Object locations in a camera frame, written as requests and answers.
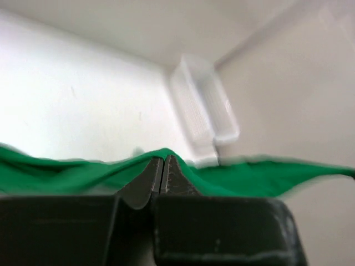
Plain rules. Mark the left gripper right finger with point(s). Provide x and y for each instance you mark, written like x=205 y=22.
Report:
x=193 y=229

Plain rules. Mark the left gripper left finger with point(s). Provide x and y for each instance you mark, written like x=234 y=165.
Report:
x=112 y=228

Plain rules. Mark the green t shirt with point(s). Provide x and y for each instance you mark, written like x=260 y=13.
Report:
x=259 y=176

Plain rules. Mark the white plastic basket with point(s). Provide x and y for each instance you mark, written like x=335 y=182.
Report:
x=203 y=108

